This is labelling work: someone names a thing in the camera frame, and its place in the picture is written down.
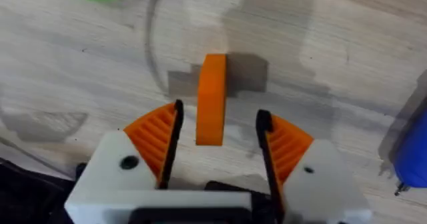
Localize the orange ribbed wedge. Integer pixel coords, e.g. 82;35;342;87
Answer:
195;53;228;147

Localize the blue electric screwdriver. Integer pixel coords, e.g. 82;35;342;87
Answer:
378;93;427;197

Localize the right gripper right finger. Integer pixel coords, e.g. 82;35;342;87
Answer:
256;109;372;224

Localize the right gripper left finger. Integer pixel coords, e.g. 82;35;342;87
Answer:
65;99;185;209

